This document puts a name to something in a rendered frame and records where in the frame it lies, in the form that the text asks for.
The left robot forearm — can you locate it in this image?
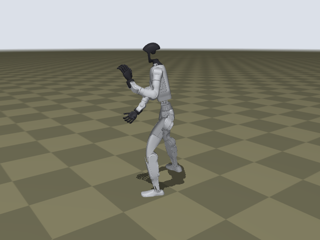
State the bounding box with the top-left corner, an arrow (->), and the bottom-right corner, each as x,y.
127,81 -> 157,98

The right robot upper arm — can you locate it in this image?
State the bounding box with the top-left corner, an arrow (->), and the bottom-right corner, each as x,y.
145,80 -> 153,90

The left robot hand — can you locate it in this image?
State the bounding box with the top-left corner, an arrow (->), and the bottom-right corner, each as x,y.
117,64 -> 134,88

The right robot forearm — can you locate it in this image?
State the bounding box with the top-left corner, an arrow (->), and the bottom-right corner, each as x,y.
136,97 -> 150,112

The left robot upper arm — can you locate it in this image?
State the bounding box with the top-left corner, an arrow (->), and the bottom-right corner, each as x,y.
149,67 -> 163,101

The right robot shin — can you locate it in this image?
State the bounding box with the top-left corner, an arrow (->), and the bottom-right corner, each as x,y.
165,137 -> 178,167

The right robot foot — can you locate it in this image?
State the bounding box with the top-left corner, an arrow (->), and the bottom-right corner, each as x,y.
165,163 -> 182,173

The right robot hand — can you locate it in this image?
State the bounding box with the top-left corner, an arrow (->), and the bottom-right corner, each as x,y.
123,107 -> 143,124

